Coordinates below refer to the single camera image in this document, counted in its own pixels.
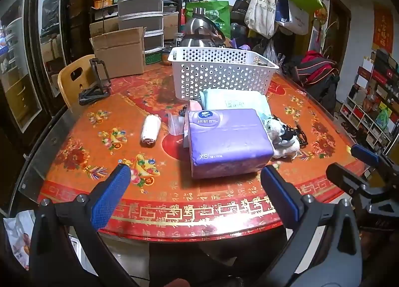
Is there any shelf of boxes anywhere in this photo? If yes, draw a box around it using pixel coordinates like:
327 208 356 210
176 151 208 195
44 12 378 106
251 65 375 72
338 48 399 150

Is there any black folding phone stand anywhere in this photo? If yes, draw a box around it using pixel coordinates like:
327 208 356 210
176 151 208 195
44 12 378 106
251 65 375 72
79 59 112 106

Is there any clear plastic bag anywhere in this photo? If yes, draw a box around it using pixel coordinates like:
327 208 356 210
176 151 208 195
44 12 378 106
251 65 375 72
165 112 189 136
265 39 278 66

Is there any light teal tissue pack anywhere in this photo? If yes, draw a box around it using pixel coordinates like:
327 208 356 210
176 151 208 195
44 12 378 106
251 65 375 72
199 88 269 116

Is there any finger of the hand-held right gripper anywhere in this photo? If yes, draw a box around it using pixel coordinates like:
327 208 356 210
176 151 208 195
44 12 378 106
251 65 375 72
326 164 375 196
351 144 399 178

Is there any purple tissue pack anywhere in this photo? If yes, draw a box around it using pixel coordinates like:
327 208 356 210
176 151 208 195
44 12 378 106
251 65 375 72
187 109 275 180

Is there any white printed plastic bag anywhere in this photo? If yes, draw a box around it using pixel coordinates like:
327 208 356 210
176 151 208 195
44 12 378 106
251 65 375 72
3 210 35 270

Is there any hanging clear plastic bag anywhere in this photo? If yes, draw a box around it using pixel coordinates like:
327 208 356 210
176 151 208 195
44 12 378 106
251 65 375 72
265 39 278 66

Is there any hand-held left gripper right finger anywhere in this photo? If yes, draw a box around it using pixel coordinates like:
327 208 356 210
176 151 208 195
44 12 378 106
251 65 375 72
256 165 364 287

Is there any stainless steel kettle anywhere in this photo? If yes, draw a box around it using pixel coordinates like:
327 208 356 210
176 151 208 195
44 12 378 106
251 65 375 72
179 8 226 49

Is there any red black backpack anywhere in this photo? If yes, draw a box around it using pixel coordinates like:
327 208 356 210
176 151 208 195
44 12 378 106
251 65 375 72
295 51 340 113

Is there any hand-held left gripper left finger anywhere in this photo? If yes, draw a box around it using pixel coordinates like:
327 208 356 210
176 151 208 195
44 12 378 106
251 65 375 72
29 164 141 287

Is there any white tote bag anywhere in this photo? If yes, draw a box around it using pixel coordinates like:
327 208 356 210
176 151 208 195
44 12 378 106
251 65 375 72
276 0 309 35

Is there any blue bag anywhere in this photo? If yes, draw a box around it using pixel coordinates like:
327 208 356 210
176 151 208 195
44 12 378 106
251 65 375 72
274 0 292 22

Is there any stacked plastic drawer tower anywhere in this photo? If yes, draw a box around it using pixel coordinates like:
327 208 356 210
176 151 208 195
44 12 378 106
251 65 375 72
118 0 165 53

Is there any beige plush toy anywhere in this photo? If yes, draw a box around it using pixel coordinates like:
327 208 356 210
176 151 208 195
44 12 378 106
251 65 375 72
263 112 301 159

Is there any dark wooden door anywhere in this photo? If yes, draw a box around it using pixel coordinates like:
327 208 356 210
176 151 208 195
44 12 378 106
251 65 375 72
308 0 351 57

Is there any green shopping bag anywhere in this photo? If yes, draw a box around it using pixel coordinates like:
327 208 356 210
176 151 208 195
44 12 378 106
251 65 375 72
185 0 231 38

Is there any red wall poster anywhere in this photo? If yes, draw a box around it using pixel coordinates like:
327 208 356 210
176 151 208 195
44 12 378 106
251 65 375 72
372 4 394 50

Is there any white perforated plastic basket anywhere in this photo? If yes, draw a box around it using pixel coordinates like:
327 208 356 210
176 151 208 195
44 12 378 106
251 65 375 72
168 46 280 101

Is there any white cloth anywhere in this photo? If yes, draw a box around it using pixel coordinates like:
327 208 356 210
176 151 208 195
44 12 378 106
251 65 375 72
141 115 162 146

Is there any open cardboard box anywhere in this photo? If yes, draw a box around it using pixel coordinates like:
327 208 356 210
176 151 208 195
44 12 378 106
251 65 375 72
90 27 147 79

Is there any green plastic basket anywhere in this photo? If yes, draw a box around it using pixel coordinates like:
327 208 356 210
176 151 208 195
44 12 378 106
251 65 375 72
145 51 164 65

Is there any red floral tablecloth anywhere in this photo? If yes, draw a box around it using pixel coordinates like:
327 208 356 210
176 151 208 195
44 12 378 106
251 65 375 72
37 62 371 242

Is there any wooden chair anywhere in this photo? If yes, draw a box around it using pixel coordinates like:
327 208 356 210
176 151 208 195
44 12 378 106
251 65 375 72
58 54 97 108

